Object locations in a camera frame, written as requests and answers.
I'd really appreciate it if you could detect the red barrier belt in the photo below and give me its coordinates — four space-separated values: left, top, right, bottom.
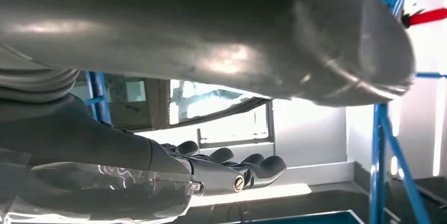
401 7 447 28

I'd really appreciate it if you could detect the blue metal shelf rack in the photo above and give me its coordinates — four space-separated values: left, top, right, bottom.
84 0 447 224

